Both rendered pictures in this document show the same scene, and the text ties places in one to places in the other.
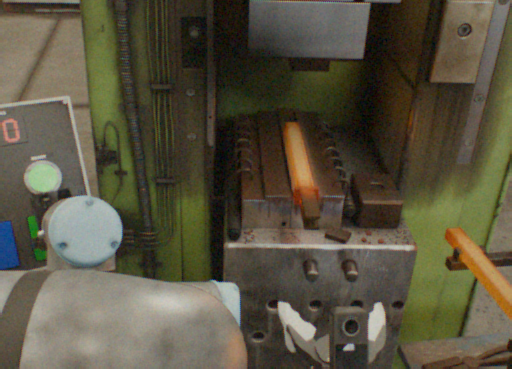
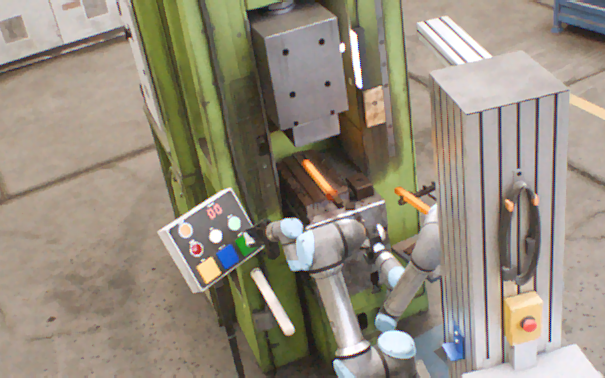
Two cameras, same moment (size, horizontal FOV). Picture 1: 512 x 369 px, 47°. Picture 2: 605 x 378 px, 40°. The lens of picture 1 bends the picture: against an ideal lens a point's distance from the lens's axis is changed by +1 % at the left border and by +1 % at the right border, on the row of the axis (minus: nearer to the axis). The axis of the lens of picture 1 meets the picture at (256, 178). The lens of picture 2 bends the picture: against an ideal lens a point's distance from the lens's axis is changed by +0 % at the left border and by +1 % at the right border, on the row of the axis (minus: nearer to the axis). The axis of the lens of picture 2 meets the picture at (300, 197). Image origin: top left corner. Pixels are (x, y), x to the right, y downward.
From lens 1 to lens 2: 2.41 m
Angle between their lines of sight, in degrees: 11
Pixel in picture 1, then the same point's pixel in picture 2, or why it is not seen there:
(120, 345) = (352, 225)
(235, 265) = not seen: hidden behind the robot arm
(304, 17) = (314, 126)
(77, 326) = (346, 225)
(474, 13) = (376, 96)
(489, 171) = (405, 154)
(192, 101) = (266, 169)
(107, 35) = (225, 154)
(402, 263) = (381, 209)
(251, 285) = not seen: hidden behind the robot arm
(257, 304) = not seen: hidden behind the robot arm
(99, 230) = (297, 226)
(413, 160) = (370, 161)
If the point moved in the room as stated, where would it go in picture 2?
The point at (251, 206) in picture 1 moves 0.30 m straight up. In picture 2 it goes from (309, 207) to (299, 147)
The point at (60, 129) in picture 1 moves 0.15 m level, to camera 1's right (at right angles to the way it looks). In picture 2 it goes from (233, 202) to (268, 191)
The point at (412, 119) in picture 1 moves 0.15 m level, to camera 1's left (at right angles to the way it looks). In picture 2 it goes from (364, 144) to (332, 153)
